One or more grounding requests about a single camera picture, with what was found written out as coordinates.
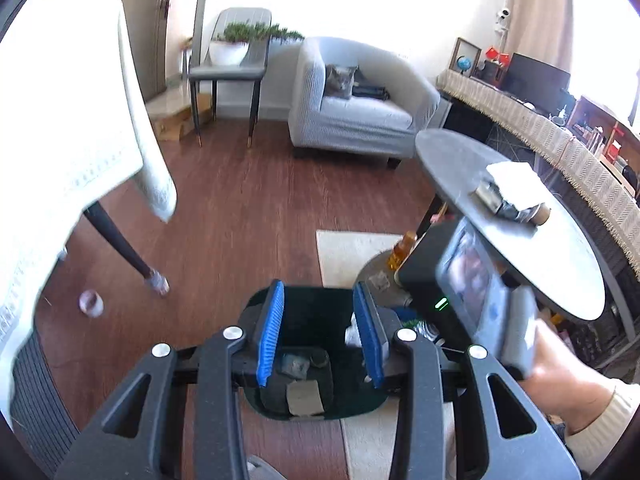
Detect torn white paper box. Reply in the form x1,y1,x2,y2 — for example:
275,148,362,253
474,162,551,226

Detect dark green trash bin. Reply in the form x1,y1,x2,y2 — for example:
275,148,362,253
239,281,389,420

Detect person's right hand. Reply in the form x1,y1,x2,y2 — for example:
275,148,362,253
520,318,615,434

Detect amber bottle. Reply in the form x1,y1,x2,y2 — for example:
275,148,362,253
386,231,418,271

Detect black table leg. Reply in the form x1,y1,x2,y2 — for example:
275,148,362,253
84,202,170,296

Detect tape roll on floor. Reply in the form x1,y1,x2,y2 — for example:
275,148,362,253
78,289,104,318

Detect grey armchair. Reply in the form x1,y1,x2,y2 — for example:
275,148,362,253
288,37,440,169

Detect beige lace sideboard cloth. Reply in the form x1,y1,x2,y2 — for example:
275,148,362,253
436,70,640,271

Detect black bag on armchair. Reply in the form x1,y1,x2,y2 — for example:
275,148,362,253
352,68,390,101

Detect black monitor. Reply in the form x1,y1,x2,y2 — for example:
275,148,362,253
500,53,570,115

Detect small blue globe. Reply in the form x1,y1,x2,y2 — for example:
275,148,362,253
456,55,473,76

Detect small red flags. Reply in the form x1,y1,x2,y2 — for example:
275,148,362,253
485,47,511,68

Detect grey cat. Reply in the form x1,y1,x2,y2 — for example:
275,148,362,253
324,64,358,100

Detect framed picture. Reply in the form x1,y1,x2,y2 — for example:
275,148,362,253
448,37,482,77

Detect cardboard box on floor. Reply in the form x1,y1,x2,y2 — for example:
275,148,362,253
150,93,212,141

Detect green patterned tablecloth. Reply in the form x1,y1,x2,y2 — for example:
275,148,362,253
1,0,177,408

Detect grey dining chair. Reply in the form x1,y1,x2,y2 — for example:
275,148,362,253
188,8,272,148

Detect potted green plant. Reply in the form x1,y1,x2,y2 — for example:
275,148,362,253
208,22,304,66

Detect grey door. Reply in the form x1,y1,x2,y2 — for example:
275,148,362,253
122,0,169,101

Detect white security camera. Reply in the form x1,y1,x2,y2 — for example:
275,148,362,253
495,8,511,35

